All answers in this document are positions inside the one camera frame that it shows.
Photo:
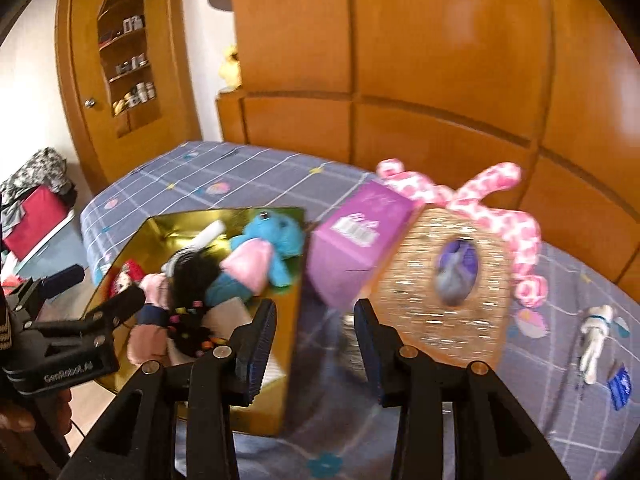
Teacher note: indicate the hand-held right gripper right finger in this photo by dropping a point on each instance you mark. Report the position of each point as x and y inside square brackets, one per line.
[370, 355]

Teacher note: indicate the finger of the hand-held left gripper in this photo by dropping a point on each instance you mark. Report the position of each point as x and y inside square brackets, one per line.
[115, 305]
[65, 278]

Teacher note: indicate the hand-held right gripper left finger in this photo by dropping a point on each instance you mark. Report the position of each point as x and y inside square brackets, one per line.
[260, 355]

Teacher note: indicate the red plush pouch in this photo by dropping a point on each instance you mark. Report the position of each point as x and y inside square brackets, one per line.
[127, 272]

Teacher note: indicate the white knit towel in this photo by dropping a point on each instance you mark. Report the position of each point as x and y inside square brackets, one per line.
[230, 315]

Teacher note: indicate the black braided wig with beads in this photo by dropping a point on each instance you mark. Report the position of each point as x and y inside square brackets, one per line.
[192, 275]

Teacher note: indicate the gold gift box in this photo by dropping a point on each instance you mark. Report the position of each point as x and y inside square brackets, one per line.
[165, 230]

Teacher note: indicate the purple cardboard box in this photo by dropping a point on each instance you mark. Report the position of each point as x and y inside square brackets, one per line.
[350, 260]

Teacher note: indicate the blue plush toy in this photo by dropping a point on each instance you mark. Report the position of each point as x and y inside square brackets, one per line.
[275, 240]

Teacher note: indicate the pink spotted plush bunny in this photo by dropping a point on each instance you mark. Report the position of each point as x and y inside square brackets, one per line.
[520, 230]

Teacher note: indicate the small white plush dog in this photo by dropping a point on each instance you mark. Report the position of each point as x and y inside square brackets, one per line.
[592, 345]

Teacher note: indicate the person's left hand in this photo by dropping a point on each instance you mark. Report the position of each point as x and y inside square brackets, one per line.
[15, 417]

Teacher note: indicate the red storage box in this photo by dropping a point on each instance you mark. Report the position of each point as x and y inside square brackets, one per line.
[35, 215]

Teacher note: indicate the red bag with clothes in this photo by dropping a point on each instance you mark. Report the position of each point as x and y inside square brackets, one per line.
[40, 167]

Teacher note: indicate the round metal door knob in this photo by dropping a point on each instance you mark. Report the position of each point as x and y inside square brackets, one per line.
[90, 103]

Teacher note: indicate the group of small jars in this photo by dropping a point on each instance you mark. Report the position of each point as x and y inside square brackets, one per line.
[132, 92]

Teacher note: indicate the wooden cabinet door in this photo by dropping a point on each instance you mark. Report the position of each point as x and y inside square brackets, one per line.
[85, 60]

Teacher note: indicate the blue tissue packet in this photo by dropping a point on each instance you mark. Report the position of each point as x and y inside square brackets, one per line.
[620, 385]

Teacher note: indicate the yellow plush toy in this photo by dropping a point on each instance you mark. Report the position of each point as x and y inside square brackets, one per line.
[231, 67]

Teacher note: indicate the wooden panelled wardrobe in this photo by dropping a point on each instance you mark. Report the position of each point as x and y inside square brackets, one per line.
[425, 60]

